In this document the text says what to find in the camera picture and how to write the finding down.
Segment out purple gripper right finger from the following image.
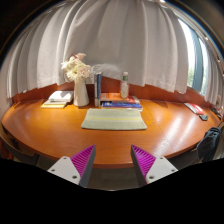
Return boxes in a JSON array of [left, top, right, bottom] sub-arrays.
[[131, 145, 178, 187]]

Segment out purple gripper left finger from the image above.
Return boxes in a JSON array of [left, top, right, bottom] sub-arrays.
[[48, 145, 96, 187]]

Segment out pale green towel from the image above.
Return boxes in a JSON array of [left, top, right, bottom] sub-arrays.
[[81, 108, 147, 131]]

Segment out yellow book under stack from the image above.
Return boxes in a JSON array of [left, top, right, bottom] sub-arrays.
[[41, 100, 67, 109]]

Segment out dark chair with jacket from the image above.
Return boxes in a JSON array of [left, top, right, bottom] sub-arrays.
[[197, 126, 224, 163]]

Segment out dark chair at left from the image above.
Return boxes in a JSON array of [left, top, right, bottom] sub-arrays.
[[0, 125, 39, 165]]

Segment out flat blue book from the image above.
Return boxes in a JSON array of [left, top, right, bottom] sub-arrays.
[[101, 102, 143, 111]]

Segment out white ceramic vase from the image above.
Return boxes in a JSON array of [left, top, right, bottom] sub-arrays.
[[73, 78, 89, 107]]

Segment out white book on stack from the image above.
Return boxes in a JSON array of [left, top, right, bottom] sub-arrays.
[[49, 91, 74, 102]]

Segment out small black object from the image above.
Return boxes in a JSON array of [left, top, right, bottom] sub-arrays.
[[199, 115, 208, 121]]

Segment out red and white booklet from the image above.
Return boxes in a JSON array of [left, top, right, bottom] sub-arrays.
[[185, 103, 204, 115]]

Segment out flat orange book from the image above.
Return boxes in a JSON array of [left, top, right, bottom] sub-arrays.
[[100, 93, 140, 104]]

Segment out clear plastic water bottle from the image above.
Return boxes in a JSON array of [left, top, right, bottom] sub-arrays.
[[120, 72, 129, 99]]

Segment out upright grey book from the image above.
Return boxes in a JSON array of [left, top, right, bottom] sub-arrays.
[[94, 74, 98, 107]]

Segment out upright blue book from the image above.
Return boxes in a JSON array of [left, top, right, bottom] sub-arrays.
[[97, 73, 102, 107]]

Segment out white and pink flowers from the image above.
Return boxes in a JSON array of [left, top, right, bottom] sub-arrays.
[[61, 53, 91, 82]]

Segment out white curtain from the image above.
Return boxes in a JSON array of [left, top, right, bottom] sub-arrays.
[[0, 0, 224, 118]]

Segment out window frame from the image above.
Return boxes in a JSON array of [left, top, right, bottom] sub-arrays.
[[179, 19, 208, 95]]

